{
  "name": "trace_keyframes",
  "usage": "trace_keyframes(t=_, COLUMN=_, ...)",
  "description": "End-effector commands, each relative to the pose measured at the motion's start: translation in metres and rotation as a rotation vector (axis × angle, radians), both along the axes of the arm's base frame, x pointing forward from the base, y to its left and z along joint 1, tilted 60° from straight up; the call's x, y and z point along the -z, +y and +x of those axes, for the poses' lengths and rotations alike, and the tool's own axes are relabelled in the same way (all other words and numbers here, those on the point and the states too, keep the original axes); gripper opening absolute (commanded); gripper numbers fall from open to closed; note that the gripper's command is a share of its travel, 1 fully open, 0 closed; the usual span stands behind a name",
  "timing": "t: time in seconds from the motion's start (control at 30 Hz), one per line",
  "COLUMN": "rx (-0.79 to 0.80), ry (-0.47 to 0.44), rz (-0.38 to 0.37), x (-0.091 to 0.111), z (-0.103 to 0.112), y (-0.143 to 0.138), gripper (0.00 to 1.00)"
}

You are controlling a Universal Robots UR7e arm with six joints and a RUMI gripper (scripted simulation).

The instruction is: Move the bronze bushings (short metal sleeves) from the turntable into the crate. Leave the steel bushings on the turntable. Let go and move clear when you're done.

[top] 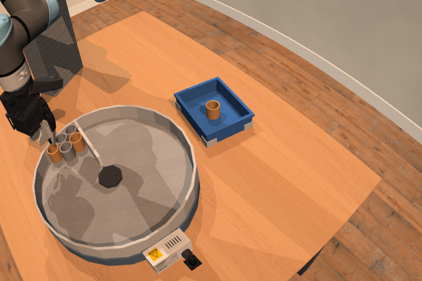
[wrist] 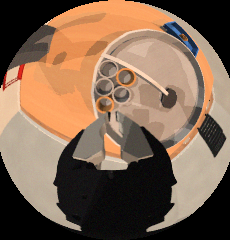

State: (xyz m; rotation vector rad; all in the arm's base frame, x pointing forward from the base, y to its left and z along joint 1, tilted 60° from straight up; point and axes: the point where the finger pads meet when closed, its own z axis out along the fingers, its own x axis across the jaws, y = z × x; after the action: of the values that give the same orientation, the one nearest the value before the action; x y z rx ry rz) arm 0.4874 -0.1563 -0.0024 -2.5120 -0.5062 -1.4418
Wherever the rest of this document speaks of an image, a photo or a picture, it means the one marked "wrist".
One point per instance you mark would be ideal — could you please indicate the grey round turntable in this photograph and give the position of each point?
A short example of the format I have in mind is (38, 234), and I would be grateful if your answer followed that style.
(171, 66)

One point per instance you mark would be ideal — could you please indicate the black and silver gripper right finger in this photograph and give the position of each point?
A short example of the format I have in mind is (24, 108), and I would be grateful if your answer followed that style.
(138, 144)

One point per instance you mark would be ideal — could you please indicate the bronze bushing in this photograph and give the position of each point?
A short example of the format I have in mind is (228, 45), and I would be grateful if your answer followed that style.
(132, 79)
(103, 108)
(183, 37)

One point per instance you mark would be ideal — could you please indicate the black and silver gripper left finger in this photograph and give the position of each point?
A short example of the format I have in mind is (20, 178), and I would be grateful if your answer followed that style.
(87, 146)

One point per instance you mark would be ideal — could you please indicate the grey metal sleeve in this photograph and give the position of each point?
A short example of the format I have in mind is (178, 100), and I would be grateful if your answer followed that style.
(102, 64)
(124, 99)
(101, 92)

